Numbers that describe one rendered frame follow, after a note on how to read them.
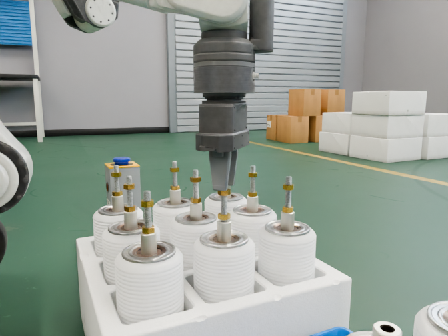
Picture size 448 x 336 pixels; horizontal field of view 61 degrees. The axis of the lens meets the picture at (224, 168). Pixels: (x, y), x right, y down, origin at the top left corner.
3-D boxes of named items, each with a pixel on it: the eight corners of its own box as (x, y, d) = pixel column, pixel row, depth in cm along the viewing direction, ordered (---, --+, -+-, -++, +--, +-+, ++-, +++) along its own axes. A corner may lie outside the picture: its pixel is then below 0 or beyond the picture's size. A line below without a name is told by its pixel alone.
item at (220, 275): (260, 361, 58) (262, 249, 55) (198, 369, 57) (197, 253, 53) (245, 325, 68) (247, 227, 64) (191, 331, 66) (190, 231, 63)
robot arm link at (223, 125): (209, 141, 64) (209, 68, 62) (266, 143, 61) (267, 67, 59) (178, 151, 52) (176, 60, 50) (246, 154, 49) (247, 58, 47)
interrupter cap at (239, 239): (253, 249, 56) (254, 244, 56) (203, 252, 55) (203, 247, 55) (242, 231, 63) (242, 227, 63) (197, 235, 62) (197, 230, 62)
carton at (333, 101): (344, 115, 447) (345, 89, 442) (327, 115, 439) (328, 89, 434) (329, 115, 475) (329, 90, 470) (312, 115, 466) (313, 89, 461)
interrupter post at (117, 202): (127, 211, 75) (126, 195, 74) (115, 214, 73) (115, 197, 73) (121, 209, 77) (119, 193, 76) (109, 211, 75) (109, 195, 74)
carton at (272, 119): (286, 138, 488) (287, 114, 483) (297, 139, 466) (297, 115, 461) (265, 139, 477) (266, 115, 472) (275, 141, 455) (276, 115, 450)
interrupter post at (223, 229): (233, 243, 58) (233, 223, 58) (217, 245, 58) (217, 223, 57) (230, 238, 60) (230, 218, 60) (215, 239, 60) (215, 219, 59)
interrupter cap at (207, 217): (182, 213, 74) (182, 209, 74) (220, 215, 72) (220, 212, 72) (169, 225, 67) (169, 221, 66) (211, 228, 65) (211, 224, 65)
